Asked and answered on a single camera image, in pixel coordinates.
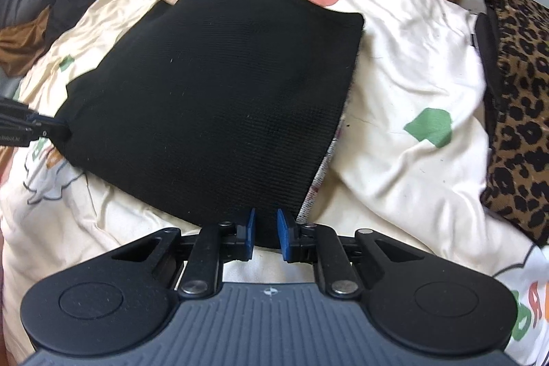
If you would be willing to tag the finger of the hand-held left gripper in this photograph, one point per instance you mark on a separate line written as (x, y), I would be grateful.
(38, 123)

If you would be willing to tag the cream bear-print blanket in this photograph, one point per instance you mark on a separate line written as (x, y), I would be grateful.
(407, 70)

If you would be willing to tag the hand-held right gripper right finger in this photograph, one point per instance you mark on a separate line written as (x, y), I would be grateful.
(284, 235)

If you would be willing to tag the black cloth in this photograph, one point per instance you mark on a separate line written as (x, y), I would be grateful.
(73, 6)

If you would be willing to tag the brown garment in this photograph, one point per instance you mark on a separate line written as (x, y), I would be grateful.
(21, 44)

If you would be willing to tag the black bear-print skirt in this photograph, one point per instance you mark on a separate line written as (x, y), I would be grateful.
(214, 91)

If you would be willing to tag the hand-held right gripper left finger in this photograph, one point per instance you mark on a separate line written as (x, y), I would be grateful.
(251, 233)

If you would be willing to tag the leopard print folded garment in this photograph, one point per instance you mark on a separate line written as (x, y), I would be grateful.
(523, 113)

